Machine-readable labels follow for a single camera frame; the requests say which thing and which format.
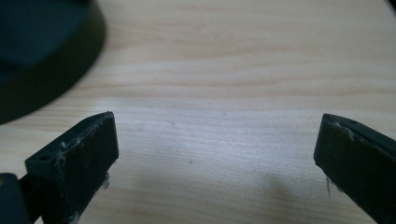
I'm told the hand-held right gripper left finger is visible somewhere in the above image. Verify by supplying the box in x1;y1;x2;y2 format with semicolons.
19;111;120;224

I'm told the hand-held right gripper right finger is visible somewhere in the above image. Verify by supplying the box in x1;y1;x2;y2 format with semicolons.
313;113;396;224

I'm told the black round dish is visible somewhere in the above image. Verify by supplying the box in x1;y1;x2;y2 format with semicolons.
0;0;106;125

